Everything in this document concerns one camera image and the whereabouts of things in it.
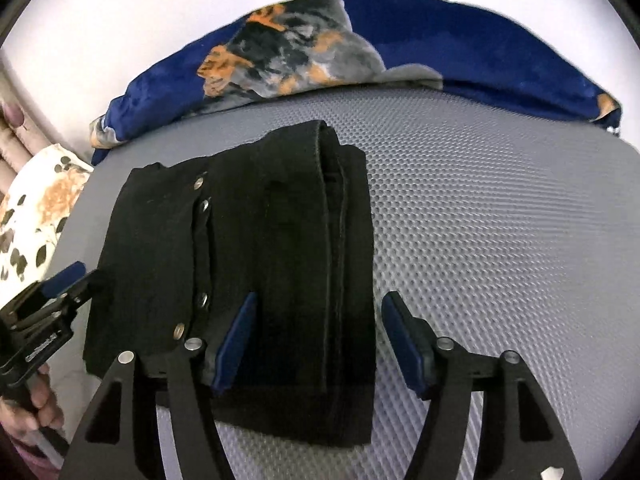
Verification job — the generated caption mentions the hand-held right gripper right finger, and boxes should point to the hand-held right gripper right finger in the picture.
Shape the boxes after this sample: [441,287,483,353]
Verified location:
[381,290,583,480]

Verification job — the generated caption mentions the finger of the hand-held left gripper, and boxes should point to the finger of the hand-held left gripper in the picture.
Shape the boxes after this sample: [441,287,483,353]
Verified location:
[40,261,87,300]
[56,270,104,312]

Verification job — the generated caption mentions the black pants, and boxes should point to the black pants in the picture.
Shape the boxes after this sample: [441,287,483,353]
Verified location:
[82,120,377,448]

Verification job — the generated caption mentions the white floral pillow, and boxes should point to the white floral pillow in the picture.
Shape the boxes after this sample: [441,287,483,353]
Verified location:
[0,144,94,307]

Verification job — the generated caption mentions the blue floral blanket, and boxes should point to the blue floral blanket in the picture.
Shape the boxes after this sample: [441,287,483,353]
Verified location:
[90,0,623,166]

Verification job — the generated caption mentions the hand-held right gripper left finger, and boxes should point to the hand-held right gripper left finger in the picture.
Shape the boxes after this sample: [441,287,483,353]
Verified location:
[60,291,261,480]

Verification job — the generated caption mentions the person's left forearm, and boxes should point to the person's left forearm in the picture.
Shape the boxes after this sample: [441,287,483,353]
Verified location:
[0,435,63,480]

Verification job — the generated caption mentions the grey mesh mattress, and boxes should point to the grey mesh mattress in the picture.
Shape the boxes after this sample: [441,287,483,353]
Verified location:
[47,85,640,480]

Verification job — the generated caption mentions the person's left hand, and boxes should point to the person's left hand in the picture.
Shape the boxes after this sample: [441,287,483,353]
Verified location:
[0,362,67,443]

